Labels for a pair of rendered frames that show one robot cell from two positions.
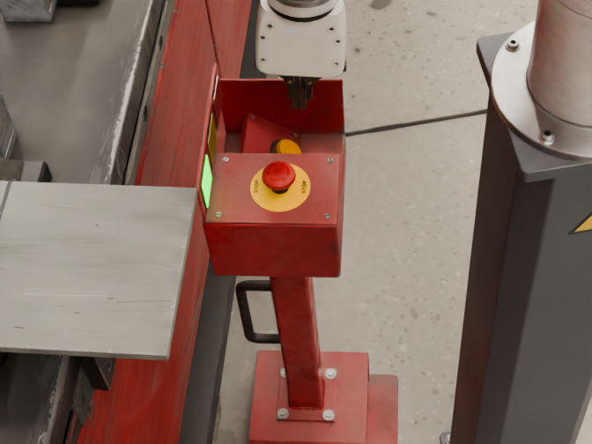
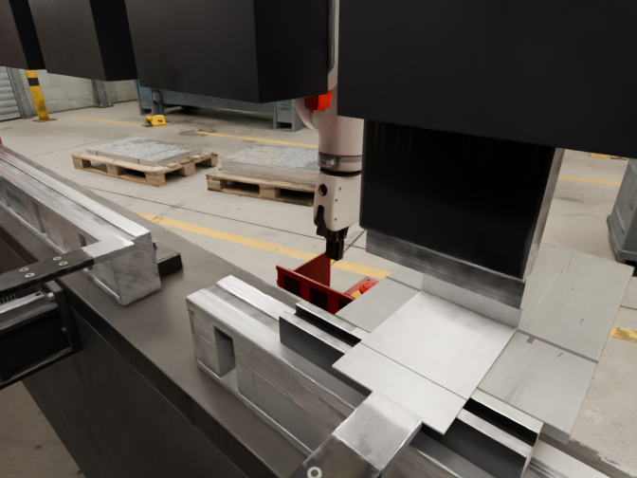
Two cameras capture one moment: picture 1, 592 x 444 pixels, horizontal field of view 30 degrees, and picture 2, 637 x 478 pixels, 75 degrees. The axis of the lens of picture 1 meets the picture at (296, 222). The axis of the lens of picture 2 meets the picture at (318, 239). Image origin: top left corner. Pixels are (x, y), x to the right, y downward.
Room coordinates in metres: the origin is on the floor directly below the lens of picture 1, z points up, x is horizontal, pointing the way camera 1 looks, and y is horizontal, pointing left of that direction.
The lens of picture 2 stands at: (0.55, 0.60, 1.21)
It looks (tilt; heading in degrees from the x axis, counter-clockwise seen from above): 26 degrees down; 300
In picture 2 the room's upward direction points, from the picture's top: straight up
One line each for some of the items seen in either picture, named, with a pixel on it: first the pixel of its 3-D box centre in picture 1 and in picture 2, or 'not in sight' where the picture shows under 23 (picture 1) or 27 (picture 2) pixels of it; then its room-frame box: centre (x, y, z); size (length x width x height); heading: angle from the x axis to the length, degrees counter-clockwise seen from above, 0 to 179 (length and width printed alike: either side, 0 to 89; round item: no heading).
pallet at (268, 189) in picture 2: not in sight; (289, 177); (2.57, -2.35, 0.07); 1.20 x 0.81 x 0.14; 7
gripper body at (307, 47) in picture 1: (301, 25); (338, 194); (0.88, -0.03, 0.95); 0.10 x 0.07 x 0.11; 81
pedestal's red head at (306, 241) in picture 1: (277, 171); (344, 306); (0.84, 0.02, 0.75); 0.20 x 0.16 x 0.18; 171
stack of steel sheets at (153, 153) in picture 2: not in sight; (144, 150); (4.16, -2.11, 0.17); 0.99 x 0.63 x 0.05; 1
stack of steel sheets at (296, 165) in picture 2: not in sight; (288, 163); (2.58, -2.35, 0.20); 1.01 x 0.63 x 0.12; 7
